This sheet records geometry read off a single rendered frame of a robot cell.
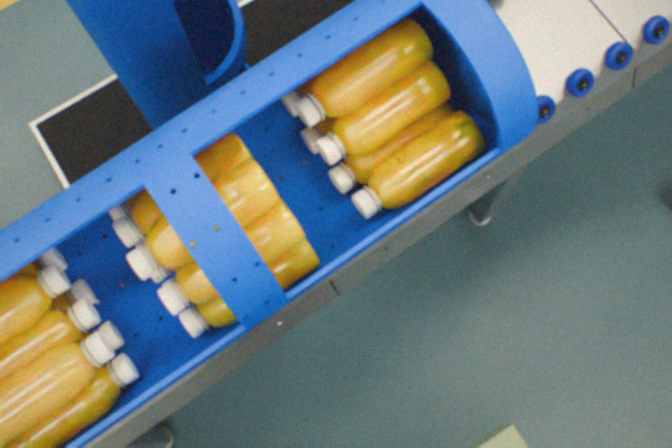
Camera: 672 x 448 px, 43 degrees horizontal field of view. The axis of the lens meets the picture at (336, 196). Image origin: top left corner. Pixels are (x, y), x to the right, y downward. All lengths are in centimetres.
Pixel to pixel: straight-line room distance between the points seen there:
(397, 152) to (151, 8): 47
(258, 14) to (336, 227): 115
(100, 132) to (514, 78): 137
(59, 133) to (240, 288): 132
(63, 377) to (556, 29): 90
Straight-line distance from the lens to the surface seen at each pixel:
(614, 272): 232
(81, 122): 228
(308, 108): 114
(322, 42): 109
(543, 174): 234
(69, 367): 112
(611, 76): 143
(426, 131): 122
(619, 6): 149
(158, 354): 124
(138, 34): 148
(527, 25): 144
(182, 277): 110
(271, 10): 230
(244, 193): 105
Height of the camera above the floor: 219
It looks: 75 degrees down
